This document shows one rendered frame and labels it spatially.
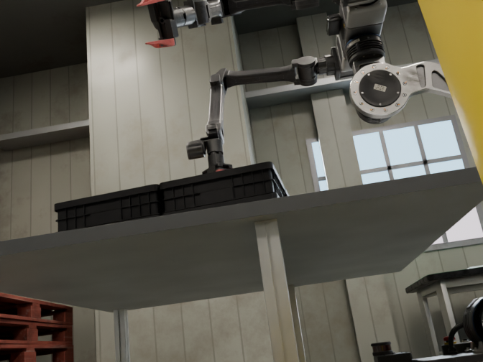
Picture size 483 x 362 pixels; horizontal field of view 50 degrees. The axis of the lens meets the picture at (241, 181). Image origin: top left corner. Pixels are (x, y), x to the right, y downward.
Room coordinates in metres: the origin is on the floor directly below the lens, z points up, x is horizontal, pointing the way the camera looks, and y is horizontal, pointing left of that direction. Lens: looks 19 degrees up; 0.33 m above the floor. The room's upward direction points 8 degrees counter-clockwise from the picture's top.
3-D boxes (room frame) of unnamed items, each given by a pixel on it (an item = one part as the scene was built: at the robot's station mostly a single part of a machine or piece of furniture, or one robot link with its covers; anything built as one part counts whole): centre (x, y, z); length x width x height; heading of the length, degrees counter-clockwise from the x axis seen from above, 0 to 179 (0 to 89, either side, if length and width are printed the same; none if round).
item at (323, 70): (1.92, -0.43, 1.45); 0.09 x 0.08 x 0.12; 175
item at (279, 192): (1.77, 0.06, 0.87); 0.40 x 0.30 x 0.11; 80
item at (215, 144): (1.70, 0.09, 1.05); 0.07 x 0.06 x 0.07; 85
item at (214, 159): (1.70, 0.08, 0.99); 0.10 x 0.07 x 0.07; 41
